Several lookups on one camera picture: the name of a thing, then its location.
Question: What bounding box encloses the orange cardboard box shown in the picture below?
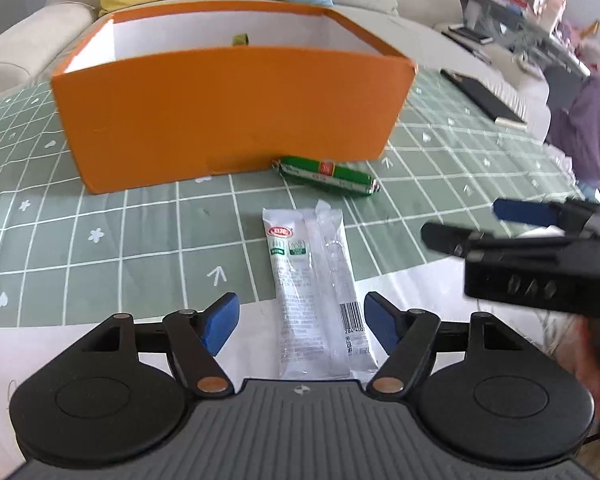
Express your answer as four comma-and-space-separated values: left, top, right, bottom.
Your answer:
50, 1, 419, 195

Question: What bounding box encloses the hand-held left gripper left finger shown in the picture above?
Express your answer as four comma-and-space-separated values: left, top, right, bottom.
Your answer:
42, 292, 241, 401

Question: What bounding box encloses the stack of dark books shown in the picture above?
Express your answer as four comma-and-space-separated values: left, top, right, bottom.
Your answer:
445, 25, 496, 46

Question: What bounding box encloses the green checkered tablecloth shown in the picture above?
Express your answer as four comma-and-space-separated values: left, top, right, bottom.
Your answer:
0, 67, 600, 480

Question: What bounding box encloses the person's right hand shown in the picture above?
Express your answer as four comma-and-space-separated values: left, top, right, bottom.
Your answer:
550, 310, 600, 423

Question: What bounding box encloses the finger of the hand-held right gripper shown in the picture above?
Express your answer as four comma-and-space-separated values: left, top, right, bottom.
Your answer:
420, 222, 497, 261
493, 198, 600, 234

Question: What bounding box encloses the cluttered book shelf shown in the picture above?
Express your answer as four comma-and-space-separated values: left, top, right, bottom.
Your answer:
452, 0, 597, 77

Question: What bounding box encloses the beige sofa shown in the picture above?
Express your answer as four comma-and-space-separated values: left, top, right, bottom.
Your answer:
0, 0, 552, 147

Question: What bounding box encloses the black notebook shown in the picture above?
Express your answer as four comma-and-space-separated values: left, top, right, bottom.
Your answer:
440, 68, 526, 126

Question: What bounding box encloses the green sausage packet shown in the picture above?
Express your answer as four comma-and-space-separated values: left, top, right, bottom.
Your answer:
273, 155, 381, 200

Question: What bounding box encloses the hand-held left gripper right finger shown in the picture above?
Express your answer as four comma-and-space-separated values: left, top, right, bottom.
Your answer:
364, 291, 551, 403

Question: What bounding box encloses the clear white snack packet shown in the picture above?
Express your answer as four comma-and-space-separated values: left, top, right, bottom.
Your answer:
261, 200, 381, 380

